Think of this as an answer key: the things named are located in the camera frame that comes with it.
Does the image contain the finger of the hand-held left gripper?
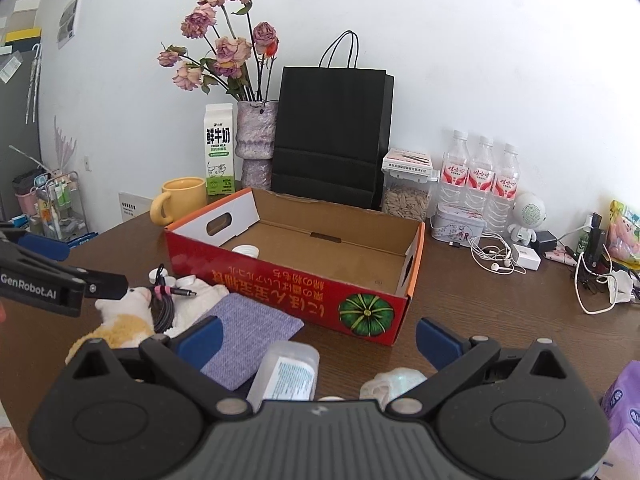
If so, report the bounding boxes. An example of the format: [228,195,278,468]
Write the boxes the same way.
[20,251,129,301]
[0,229,71,262]

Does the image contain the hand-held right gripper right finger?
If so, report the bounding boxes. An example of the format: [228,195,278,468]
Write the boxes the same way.
[387,317,576,417]

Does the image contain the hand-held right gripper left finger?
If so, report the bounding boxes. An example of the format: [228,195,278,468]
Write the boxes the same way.
[65,316,253,418]

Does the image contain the white cloth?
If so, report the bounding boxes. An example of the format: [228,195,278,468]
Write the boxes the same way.
[165,275,231,338]

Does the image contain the purple fabric pouch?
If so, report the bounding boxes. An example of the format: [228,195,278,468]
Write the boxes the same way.
[200,292,306,391]

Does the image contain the yellow white plush toy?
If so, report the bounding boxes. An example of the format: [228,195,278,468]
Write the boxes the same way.
[65,285,156,366]

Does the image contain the black cable pink tie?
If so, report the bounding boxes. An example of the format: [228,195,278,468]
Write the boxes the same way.
[149,264,197,333]

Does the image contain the iridescent plastic bag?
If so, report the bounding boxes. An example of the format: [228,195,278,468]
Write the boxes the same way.
[359,366,428,411]

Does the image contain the translucent plastic container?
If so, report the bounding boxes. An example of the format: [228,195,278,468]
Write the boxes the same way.
[246,340,321,406]

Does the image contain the red cardboard box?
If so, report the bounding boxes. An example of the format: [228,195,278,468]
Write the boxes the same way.
[165,187,426,348]

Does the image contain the pink cup dark lid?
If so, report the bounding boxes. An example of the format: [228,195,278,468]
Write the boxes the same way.
[14,172,41,217]

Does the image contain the white cardboard box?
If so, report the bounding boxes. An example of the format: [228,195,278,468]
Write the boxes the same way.
[118,191,153,223]

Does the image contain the white printed tin box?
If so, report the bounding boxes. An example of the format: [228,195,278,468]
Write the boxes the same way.
[431,203,487,246]

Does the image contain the yellow ceramic mug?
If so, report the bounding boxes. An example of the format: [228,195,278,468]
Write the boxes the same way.
[150,176,208,226]

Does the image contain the white charger block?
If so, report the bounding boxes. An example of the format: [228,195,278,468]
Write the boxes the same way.
[510,243,543,270]

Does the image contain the clear seed container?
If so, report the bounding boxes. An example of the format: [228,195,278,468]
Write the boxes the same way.
[381,166,433,222]

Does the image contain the white robot figure speaker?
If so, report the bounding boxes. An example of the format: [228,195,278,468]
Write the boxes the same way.
[507,191,548,245]

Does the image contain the clear water bottle red label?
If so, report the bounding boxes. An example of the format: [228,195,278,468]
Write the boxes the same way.
[439,130,473,208]
[487,142,523,231]
[467,135,498,213]

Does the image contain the white green milk carton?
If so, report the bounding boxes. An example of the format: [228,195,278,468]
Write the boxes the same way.
[203,102,237,198]

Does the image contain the flat white red carton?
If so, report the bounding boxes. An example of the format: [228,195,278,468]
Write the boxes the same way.
[384,148,435,172]

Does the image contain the black stick device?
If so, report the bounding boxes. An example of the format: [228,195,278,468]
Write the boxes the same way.
[587,212,608,266]

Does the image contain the white face mask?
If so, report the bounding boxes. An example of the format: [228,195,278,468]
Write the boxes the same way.
[607,270,640,306]

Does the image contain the purple tissue pack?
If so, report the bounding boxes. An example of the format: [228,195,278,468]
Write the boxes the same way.
[600,360,640,461]

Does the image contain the purple speckled vase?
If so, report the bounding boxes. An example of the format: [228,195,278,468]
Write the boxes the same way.
[236,100,279,192]

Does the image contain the yellow pink snack bag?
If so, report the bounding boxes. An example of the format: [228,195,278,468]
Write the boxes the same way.
[607,200,640,266]

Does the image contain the black paper bag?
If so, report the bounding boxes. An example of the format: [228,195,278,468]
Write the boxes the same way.
[270,30,396,211]

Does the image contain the dried pink roses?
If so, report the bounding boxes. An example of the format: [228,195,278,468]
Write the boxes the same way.
[157,0,281,103]

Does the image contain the wire storage rack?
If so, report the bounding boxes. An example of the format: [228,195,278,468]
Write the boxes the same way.
[35,170,88,241]

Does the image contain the white wired earphones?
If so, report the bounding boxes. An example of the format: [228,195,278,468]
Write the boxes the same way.
[470,232,528,276]

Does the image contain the white charging cable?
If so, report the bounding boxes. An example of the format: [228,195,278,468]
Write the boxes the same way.
[572,225,621,316]

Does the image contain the wall poster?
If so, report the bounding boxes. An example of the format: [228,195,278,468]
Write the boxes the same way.
[56,0,83,50]

